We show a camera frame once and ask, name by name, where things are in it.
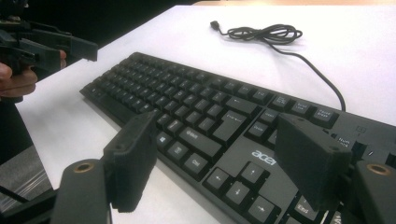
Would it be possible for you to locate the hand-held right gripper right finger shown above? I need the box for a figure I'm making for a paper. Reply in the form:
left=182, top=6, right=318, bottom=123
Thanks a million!
left=274, top=112, right=353, bottom=212

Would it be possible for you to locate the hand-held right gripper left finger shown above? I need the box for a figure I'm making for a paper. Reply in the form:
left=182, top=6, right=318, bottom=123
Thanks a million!
left=102, top=111, right=159, bottom=214

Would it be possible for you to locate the black computer keyboard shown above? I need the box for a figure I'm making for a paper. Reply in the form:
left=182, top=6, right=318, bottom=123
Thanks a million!
left=78, top=51, right=396, bottom=224

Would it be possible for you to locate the black keyboard cable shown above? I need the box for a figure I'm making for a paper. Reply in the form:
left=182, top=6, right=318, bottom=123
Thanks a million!
left=209, top=20, right=347, bottom=112

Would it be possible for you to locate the aluminium floor rail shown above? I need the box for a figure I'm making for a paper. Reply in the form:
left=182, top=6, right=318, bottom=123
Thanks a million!
left=0, top=174, right=52, bottom=214

